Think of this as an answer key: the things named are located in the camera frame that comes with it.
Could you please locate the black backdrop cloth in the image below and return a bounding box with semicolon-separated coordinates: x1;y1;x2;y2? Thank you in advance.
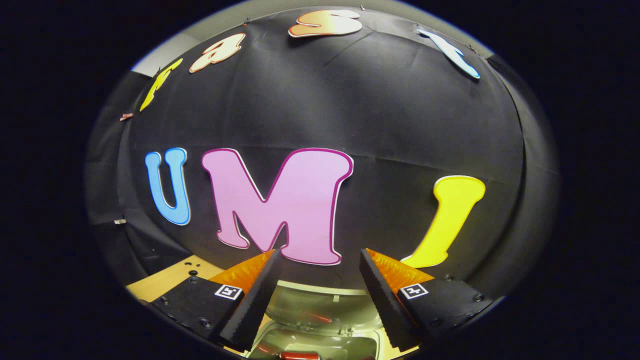
84;6;561;301

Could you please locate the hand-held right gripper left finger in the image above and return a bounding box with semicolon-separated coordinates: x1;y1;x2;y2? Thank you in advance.
150;248;282;353

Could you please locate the wooden desktop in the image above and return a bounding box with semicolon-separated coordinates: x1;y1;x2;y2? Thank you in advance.
125;254;421;360

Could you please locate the pale green desktop garbage bin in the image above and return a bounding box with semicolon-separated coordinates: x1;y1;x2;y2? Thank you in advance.
247;280;401;360

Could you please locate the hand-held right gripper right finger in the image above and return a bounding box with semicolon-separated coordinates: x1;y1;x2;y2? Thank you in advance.
359;248;493;352

